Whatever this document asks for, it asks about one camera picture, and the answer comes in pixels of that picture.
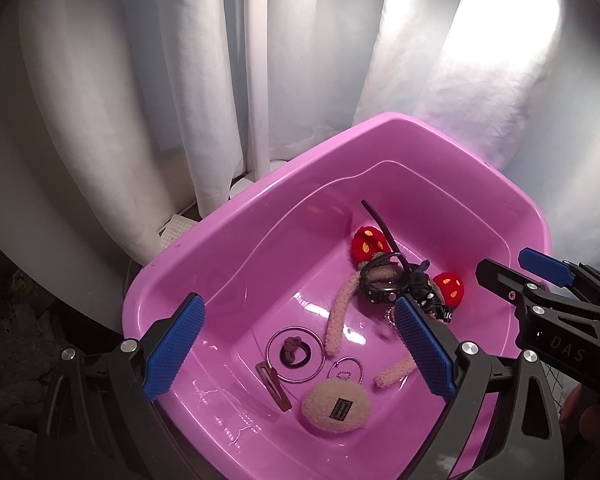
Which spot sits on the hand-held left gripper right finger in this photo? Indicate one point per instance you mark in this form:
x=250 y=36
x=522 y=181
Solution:
x=425 y=350

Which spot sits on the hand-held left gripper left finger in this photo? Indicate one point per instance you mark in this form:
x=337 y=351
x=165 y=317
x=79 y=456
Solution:
x=175 y=345

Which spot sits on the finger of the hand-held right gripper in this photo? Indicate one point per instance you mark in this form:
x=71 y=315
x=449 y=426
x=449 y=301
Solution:
x=515 y=287
x=545 y=262

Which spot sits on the black wrist watch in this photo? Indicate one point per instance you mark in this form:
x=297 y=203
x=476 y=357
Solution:
x=380 y=287

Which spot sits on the silver bangle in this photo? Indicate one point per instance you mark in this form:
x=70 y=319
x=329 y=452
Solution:
x=268 y=352

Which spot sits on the plush toy red mushroom ends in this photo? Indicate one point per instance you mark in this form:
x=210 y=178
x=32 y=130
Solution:
x=337 y=310

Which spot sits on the brown snap hair clip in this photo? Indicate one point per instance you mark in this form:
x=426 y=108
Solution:
x=277 y=390

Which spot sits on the pink plastic basin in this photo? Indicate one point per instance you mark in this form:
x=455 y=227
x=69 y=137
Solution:
x=280 y=240

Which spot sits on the person's right hand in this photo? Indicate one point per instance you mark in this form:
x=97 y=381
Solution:
x=587 y=412

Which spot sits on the white gridded paper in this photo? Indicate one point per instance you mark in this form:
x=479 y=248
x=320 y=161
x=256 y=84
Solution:
x=177 y=230

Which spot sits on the white curtain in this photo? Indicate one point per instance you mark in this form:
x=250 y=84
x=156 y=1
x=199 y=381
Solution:
x=105 y=110

